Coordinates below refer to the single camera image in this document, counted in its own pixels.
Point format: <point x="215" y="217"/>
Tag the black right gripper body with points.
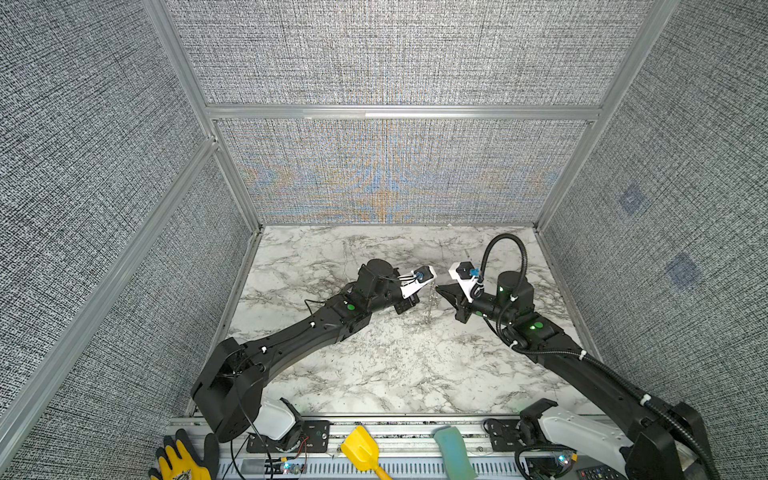
<point x="484" y="304"/>

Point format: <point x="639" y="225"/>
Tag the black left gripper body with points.
<point x="405" y="304"/>

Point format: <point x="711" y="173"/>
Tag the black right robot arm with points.
<point x="654" y="440"/>

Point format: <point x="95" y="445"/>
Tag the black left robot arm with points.
<point x="228" y="391"/>

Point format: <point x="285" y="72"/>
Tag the yellow plastic scoop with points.
<point x="363" y="451"/>

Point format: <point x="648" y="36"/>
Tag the teal green sponge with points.
<point x="454" y="453"/>

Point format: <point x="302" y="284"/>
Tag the black remote control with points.
<point x="600" y="472"/>

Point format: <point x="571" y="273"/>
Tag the yellow black work glove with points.
<point x="177" y="458"/>

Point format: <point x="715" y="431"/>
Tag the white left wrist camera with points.
<point x="417" y="279"/>

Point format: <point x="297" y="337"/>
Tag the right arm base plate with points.
<point x="507" y="435"/>

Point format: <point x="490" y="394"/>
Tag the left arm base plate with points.
<point x="312" y="435"/>

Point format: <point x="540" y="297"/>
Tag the aluminium horizontal frame bar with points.
<point x="386" y="112"/>

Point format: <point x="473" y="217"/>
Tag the aluminium corner frame post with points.
<point x="171" y="42"/>

